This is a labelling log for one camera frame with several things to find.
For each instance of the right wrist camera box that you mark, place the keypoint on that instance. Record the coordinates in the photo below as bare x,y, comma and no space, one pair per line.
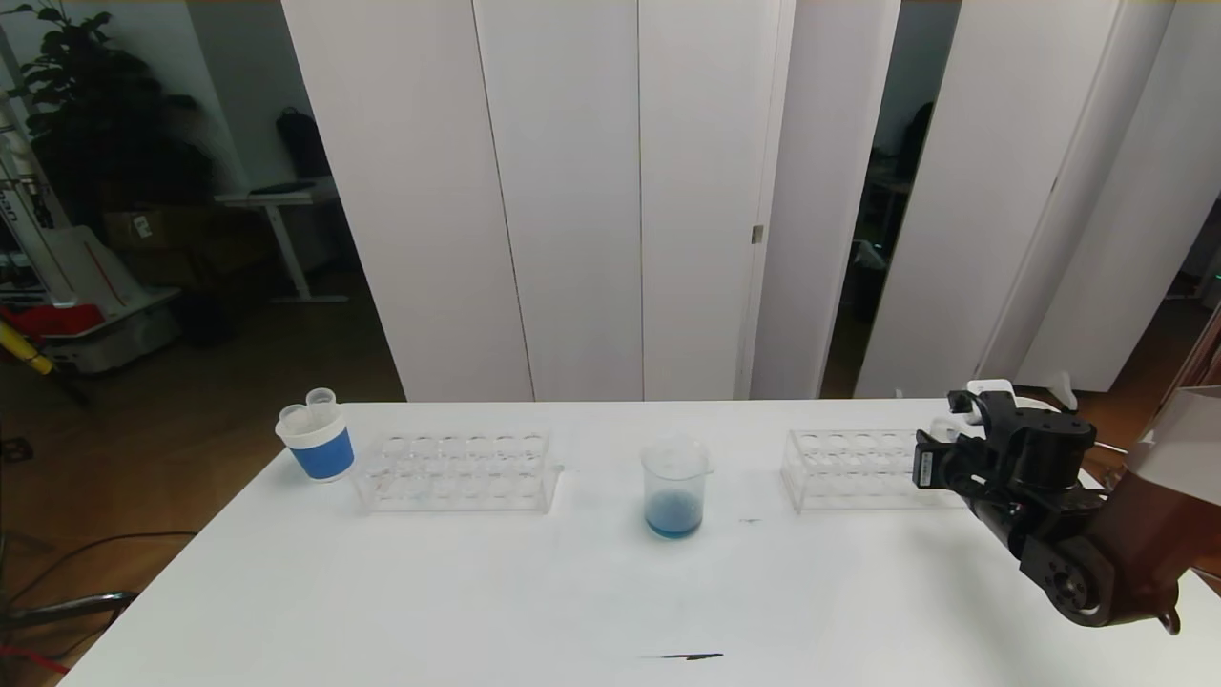
992,386

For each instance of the clear acrylic test tube rack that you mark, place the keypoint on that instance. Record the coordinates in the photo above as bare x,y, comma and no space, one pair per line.
467,477
858,477

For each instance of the test tube with blue pigment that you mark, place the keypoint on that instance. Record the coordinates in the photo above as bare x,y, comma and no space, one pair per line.
293,416

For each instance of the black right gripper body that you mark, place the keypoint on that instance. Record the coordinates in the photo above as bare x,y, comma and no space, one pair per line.
927,466

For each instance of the dark green potted plant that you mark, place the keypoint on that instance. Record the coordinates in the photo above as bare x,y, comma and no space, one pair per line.
105,124

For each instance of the test tube with pale yellow pigment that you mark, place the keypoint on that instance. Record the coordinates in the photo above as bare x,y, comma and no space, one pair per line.
944,429

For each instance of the black backpack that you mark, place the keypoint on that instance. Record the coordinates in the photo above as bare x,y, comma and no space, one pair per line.
301,141

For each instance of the black floor outlet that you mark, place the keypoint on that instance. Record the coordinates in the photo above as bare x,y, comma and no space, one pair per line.
16,448

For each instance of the reddish brown stand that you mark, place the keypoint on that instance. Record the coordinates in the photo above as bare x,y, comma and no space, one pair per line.
1202,363

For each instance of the test tube with red pigment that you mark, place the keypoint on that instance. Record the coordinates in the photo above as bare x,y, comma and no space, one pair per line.
321,401

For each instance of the metal chair leg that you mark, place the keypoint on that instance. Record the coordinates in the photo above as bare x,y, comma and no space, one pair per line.
86,604

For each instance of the white office desk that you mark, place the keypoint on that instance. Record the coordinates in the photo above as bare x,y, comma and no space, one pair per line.
281,200

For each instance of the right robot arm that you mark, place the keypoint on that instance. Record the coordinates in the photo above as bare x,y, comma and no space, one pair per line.
1097,515

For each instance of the white partition foot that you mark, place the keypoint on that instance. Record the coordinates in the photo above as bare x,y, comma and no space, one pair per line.
1061,386

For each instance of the clear plastic beaker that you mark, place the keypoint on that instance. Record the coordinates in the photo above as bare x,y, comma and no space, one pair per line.
674,515

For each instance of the white machine with base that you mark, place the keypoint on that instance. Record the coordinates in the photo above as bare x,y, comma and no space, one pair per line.
86,286

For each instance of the cardboard box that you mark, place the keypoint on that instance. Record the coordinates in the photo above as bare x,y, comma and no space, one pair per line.
143,229

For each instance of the narrow white partition panel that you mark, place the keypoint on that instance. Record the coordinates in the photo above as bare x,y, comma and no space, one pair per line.
820,191

